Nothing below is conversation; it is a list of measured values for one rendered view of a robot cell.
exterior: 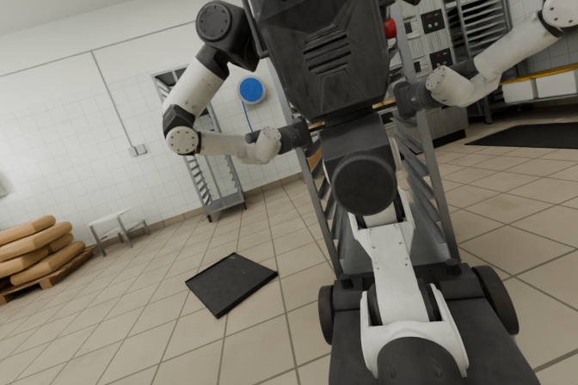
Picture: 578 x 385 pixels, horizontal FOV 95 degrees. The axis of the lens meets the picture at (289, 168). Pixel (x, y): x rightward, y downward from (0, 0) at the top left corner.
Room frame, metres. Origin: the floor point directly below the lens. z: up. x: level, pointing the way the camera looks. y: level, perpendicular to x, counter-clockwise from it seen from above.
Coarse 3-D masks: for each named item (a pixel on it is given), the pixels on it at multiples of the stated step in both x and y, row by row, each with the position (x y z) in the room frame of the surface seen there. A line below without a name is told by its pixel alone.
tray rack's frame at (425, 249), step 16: (400, 128) 1.49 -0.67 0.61; (416, 208) 1.43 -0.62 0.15; (416, 224) 1.25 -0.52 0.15; (352, 240) 1.31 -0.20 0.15; (416, 240) 1.12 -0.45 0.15; (432, 240) 1.08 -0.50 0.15; (352, 256) 1.16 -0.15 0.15; (368, 256) 1.12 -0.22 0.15; (416, 256) 1.00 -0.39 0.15; (432, 256) 0.97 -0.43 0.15; (448, 256) 0.94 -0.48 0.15; (352, 272) 1.04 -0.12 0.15; (368, 272) 1.01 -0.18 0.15
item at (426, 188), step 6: (402, 162) 1.51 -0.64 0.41; (408, 162) 1.41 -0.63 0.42; (408, 168) 1.36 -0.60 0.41; (414, 168) 1.25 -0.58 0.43; (414, 174) 1.23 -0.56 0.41; (420, 174) 1.13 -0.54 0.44; (420, 180) 1.13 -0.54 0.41; (420, 186) 1.06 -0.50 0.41; (426, 186) 1.04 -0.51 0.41; (426, 192) 0.98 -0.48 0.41; (432, 192) 0.95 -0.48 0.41; (432, 198) 0.92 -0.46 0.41
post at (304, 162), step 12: (252, 12) 1.05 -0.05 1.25; (276, 84) 1.04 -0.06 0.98; (288, 108) 1.04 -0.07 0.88; (288, 120) 1.04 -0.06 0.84; (300, 156) 1.04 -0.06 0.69; (312, 180) 1.04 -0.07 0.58; (312, 192) 1.04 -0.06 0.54; (324, 228) 1.04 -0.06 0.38; (324, 240) 1.05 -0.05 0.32; (336, 264) 1.04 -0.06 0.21; (336, 276) 1.05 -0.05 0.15
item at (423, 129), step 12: (396, 12) 0.91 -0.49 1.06; (396, 24) 0.91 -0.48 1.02; (408, 48) 0.90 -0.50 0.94; (408, 60) 0.91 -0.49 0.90; (408, 72) 0.91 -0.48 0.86; (420, 120) 0.91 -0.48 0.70; (420, 132) 0.91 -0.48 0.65; (432, 144) 0.90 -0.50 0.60; (432, 156) 0.91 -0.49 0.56; (432, 168) 0.91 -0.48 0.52; (432, 180) 0.91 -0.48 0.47; (444, 192) 0.90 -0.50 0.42; (444, 204) 0.90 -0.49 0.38; (444, 216) 0.91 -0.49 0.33; (444, 228) 0.91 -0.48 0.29; (456, 252) 0.90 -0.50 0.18
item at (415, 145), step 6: (396, 132) 1.51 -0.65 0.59; (402, 132) 1.34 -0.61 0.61; (402, 138) 1.27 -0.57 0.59; (408, 138) 1.20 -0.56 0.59; (414, 138) 1.04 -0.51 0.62; (408, 144) 1.09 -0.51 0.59; (414, 144) 1.06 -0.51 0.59; (420, 144) 0.95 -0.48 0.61; (414, 150) 0.96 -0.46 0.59; (420, 150) 0.93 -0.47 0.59
